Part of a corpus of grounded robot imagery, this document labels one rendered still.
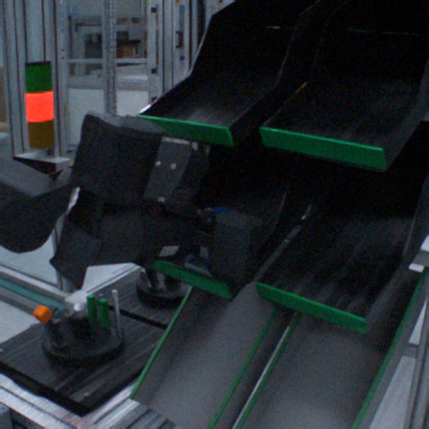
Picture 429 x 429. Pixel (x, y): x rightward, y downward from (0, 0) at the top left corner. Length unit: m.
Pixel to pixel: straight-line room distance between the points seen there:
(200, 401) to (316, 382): 0.15
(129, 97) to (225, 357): 5.58
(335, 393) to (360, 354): 0.05
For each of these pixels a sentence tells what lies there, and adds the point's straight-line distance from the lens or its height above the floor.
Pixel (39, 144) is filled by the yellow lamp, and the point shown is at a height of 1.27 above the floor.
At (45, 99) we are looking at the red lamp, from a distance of 1.01.
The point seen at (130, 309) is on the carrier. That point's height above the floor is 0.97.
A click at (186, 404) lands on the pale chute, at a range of 0.74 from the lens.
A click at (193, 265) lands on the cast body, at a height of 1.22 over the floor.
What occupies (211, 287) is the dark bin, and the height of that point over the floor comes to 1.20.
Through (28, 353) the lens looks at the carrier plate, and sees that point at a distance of 0.94.
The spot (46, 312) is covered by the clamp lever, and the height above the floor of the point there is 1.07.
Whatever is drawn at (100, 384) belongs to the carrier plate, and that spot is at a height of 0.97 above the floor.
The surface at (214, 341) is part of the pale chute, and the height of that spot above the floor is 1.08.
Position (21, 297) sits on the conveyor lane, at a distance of 1.20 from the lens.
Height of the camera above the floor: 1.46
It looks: 19 degrees down
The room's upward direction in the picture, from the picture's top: straight up
